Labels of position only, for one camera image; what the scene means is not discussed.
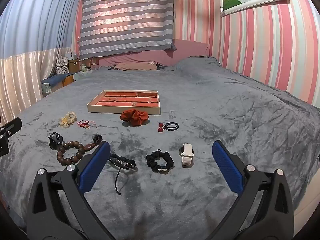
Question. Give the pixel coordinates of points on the dark flower hair clip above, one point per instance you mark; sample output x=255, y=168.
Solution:
x=97, y=139

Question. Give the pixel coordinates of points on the black scrunchie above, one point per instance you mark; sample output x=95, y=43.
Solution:
x=152, y=160

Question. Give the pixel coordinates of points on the orange wooden chair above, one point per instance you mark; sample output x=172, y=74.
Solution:
x=67, y=81

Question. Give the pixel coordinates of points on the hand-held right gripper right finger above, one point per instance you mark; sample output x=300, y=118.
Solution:
x=228, y=166

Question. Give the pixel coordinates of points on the blue and cream curtain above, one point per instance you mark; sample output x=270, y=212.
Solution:
x=30, y=42

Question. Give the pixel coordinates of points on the blue cloth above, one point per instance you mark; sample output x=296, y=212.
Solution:
x=56, y=78

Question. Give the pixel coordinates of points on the brick-lined cardboard tray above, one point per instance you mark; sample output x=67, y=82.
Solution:
x=125, y=101

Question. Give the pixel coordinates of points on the brown cardboard box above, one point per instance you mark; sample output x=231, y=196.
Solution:
x=74, y=66

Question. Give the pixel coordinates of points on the tan pillow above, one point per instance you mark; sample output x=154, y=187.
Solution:
x=135, y=65

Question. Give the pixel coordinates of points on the red scrunchie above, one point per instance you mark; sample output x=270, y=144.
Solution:
x=133, y=117

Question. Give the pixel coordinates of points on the white device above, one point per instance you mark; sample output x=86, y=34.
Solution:
x=70, y=55

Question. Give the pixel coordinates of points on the black hair claw clip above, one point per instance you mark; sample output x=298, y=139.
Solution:
x=55, y=141

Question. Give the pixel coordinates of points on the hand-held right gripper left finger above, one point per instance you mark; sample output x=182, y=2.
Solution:
x=93, y=165

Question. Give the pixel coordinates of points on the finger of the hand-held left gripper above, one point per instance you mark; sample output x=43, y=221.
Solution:
x=11, y=126
x=3, y=147

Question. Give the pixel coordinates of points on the striped pillow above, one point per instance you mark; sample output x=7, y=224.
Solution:
x=127, y=17

